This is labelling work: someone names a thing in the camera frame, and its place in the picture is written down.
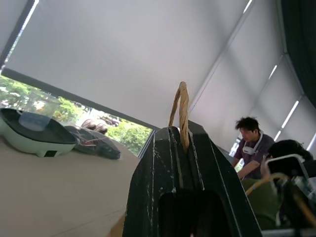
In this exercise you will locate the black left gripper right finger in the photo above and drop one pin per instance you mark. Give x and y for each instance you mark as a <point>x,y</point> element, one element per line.
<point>217,168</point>

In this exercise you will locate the black box with white frame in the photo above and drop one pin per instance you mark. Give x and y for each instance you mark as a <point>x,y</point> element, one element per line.
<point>284,165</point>

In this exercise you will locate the black-haired person in green top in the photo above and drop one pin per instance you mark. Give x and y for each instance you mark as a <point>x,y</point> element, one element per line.
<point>261,197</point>

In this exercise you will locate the black plastic bag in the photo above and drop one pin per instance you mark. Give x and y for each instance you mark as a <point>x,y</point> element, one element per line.
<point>98,145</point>

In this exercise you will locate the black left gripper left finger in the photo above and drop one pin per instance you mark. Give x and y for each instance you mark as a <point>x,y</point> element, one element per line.
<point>150,172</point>

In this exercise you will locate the white electric pan black plate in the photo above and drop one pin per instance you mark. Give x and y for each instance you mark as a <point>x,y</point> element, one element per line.
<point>29,143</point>

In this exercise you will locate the clear plastic measuring cup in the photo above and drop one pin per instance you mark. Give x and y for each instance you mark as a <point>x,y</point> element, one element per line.
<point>39,108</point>

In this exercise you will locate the seated person in purple shirt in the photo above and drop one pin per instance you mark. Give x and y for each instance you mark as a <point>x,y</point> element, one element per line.
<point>254,153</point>

